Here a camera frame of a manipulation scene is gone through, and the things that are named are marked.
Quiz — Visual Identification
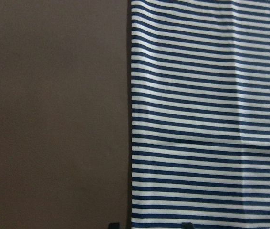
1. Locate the blue white striped polo shirt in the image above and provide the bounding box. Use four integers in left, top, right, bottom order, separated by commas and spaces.
131, 0, 270, 229

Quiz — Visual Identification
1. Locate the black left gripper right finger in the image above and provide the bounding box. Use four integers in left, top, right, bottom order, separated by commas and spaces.
182, 222, 194, 229

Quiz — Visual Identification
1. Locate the brown paper table cover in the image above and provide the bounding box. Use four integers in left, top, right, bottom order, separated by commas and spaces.
0, 0, 131, 229

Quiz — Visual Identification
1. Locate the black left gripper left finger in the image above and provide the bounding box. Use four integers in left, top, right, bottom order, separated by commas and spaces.
108, 222, 120, 229

